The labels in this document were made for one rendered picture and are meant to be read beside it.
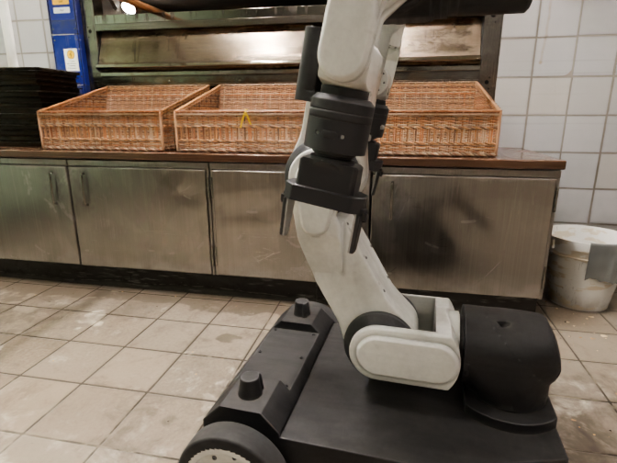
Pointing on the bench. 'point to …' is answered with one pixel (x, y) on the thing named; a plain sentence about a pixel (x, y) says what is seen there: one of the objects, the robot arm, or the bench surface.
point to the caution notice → (71, 59)
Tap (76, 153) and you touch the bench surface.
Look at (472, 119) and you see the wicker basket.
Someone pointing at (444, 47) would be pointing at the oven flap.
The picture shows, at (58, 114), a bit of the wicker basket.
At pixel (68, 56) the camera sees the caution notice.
